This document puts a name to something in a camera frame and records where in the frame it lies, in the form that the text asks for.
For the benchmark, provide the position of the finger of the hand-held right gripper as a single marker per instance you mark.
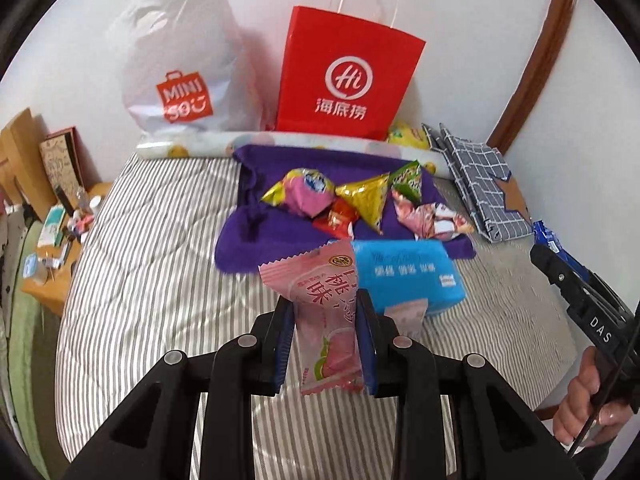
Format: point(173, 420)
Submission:
point(592, 282)
point(552, 272)

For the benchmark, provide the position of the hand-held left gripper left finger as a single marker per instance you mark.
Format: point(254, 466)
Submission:
point(282, 345)

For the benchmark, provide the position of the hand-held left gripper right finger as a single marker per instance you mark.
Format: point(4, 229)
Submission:
point(367, 355)

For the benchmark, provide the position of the pink peach snack packet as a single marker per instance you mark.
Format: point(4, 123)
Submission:
point(325, 310)

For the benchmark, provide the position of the red snack packet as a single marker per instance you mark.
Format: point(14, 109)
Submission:
point(335, 221)

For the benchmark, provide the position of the person's right hand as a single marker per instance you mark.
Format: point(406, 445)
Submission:
point(575, 405)

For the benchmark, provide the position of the white and pink packet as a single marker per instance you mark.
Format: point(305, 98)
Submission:
point(407, 316)

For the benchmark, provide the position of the blue tissue pack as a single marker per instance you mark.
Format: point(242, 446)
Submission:
point(405, 270)

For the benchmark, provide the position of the purple cloth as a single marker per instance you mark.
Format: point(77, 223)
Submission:
point(250, 240)

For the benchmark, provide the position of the grey checked cloth bag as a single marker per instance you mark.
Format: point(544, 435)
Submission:
point(480, 180)

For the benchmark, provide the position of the striped blanket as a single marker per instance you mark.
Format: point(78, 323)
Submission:
point(150, 285)

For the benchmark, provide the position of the pink strawberry snack packet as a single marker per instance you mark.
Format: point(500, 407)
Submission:
point(407, 210)

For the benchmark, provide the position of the pink and yellow snack packet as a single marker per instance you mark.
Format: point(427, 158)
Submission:
point(305, 190)

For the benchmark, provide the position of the green snack packet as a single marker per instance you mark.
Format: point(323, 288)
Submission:
point(407, 180)

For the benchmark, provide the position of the yellow green snack bag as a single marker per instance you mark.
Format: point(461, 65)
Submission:
point(407, 135)

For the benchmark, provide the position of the rolled fruit print mat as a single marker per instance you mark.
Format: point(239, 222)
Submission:
point(200, 146)

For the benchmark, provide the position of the wooden nightstand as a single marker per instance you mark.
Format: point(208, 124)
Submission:
point(50, 290)

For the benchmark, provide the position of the teal and white box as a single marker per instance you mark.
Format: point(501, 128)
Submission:
point(51, 226)

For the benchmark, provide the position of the red paper bag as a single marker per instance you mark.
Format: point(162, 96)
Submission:
point(345, 75)

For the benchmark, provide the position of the white plastic bag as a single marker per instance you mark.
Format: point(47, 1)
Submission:
point(175, 60)

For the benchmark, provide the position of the plain cardboard box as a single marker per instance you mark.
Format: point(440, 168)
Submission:
point(22, 160)

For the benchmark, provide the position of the brown wooden frame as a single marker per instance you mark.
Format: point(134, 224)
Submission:
point(540, 55)

